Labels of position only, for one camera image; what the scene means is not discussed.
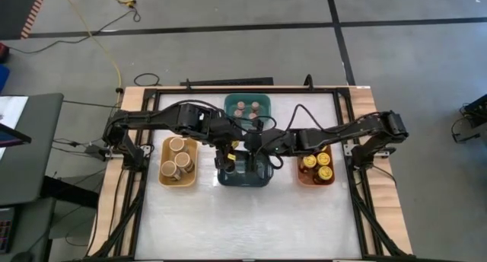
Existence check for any black floor mat striped edge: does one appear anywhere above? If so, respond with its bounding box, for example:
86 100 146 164
0 0 49 41

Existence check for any glass spice jar tan lid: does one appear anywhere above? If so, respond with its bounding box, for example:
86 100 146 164
159 161 182 182
174 152 196 174
167 136 190 155

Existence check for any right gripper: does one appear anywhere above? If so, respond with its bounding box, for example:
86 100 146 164
244 126 298 175

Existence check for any orange plastic bin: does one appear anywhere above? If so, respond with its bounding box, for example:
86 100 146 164
295 145 336 187

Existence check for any yellow plastic bin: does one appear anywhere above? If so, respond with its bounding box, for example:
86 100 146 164
158 136 199 188

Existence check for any coiled black cable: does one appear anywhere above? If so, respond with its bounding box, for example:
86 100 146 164
132 72 161 88

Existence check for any blue box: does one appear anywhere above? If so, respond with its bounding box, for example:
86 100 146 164
0 65 11 92

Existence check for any teal plastic bin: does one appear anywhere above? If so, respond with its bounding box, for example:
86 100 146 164
224 92 273 128

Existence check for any black floor cable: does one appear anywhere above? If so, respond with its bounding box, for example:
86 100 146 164
7 8 142 56

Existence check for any black keyboard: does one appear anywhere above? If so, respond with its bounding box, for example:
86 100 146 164
0 206 16 254

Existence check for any black aluminium table frame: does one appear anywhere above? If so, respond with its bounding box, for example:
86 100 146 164
85 85 414 262

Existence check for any dark blue plastic bin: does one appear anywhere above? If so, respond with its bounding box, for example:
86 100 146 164
217 149 274 188

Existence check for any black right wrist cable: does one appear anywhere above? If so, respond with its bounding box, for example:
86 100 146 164
285 104 345 136

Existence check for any dark desk monitor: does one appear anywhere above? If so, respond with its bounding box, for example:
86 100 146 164
0 123 33 149

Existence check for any white sheet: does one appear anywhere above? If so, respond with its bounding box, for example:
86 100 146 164
0 96 30 128

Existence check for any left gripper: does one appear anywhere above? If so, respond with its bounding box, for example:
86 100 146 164
207 117 244 172

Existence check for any yellow hanging cable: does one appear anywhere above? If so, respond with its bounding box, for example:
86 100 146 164
56 0 123 103

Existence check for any grey desk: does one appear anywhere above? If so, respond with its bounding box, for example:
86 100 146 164
0 196 58 262
0 93 65 206

